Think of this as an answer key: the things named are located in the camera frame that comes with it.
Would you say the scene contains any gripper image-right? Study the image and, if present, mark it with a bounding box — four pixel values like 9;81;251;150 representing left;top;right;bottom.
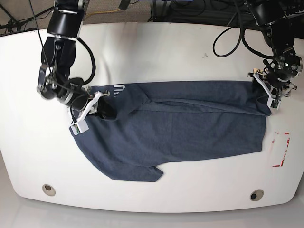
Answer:
251;76;297;101

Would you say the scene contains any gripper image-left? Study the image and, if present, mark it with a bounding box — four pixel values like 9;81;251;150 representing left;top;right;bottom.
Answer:
70;91;117;120

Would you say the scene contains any dark blue T-shirt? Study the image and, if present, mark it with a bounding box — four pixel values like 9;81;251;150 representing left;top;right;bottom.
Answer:
74;81;271;182

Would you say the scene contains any black robot arm image-left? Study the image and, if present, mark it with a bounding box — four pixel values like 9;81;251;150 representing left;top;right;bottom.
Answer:
37;0;117;120

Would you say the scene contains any red tape rectangle marking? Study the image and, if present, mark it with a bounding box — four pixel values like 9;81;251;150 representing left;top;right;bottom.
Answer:
270;132;291;168

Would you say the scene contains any grey power strip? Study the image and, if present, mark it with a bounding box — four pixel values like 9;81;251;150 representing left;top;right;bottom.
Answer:
285;1;304;19

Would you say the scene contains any black tripod stand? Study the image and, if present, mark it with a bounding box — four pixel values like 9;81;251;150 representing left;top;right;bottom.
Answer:
0;4;54;37

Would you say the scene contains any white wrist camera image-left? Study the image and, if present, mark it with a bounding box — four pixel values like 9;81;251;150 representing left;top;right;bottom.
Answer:
70;91;104;135

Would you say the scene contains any black looped cable image-right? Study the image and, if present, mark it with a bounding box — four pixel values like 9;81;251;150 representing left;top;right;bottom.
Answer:
212;27;243;58

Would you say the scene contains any yellow cable on floor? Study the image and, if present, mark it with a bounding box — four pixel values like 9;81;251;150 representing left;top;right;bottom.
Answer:
85;7;121;19

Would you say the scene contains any left table cable grommet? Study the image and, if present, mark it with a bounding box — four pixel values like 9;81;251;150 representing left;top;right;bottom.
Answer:
42;184;56;197

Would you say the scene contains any table cable grommet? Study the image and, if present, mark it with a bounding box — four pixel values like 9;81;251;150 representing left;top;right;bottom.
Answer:
42;184;56;197
250;189;264;202

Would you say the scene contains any right table cable grommet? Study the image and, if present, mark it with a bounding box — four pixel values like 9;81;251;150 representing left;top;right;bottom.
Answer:
250;189;264;202

